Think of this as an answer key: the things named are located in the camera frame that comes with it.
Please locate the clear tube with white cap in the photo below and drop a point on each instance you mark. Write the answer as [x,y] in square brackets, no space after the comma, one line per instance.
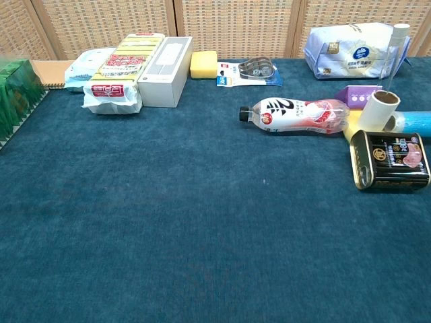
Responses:
[400,31]

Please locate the light blue cylinder tube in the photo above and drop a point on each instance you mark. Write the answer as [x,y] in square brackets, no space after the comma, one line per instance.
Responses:
[415,122]

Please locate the teal table cloth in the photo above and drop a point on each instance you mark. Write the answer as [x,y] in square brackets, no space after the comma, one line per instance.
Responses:
[168,218]

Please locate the clear drink bottle pink label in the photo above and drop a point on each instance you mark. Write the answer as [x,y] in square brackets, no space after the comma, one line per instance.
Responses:
[296,116]

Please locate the correction tape blister pack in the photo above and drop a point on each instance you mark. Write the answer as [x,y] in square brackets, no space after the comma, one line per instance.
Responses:
[249,72]

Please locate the large yellow sponge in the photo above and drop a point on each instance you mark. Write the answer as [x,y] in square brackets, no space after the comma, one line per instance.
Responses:
[203,65]

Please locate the long white grey box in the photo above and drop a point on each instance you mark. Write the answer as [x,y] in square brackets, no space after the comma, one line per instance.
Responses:
[161,80]

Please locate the yellow sponge multipack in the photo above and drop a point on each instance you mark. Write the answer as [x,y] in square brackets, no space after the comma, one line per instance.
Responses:
[114,84]

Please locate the wicker folding screen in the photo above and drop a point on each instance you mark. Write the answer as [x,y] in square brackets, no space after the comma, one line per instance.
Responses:
[235,27]

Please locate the small yellow sponge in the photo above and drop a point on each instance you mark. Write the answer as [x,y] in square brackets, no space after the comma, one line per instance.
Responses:
[352,127]

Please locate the purple cardboard box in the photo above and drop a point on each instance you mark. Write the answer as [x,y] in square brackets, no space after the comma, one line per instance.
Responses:
[353,96]

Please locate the white blue wet wipes pack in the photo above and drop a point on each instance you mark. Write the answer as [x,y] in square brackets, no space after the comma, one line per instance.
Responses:
[81,70]

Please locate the black gold luncheon meat can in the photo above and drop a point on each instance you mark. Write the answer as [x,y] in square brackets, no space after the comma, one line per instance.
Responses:
[390,161]

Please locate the white blue tissue pack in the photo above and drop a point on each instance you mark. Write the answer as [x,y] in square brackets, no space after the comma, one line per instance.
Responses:
[353,50]

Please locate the brown spiral notebook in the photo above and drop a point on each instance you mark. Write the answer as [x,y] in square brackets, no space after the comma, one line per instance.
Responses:
[50,72]

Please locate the green box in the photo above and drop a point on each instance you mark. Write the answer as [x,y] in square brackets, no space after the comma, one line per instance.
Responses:
[17,97]

